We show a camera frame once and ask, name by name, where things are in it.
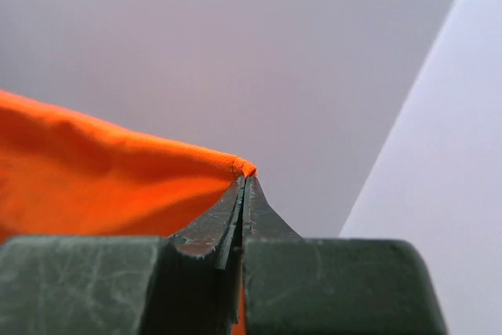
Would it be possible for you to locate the orange t-shirt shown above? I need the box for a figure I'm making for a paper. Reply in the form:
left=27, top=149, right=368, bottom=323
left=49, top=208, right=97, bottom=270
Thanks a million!
left=0, top=89, right=258, bottom=335

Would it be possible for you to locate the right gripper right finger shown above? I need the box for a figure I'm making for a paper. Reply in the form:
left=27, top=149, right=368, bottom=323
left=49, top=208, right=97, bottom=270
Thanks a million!
left=242, top=177, right=447, bottom=334

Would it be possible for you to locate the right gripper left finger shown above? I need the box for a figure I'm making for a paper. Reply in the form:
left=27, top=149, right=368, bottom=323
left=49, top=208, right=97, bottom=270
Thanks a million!
left=1, top=177, right=246, bottom=334

